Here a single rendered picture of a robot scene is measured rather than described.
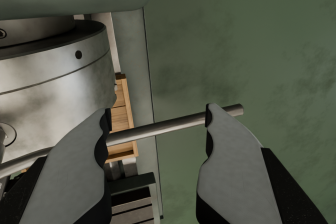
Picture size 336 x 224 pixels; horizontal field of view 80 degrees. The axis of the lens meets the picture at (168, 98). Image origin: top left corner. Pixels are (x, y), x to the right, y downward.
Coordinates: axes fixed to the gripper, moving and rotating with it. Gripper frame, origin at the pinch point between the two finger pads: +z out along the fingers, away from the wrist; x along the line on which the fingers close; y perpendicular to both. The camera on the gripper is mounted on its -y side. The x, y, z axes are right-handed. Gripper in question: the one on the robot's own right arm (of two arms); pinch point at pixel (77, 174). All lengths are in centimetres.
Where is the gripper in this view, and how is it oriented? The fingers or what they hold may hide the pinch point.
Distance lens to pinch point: 54.3
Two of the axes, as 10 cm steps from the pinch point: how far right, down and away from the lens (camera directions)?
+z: 9.7, -1.6, 2.0
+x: 2.5, 4.6, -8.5
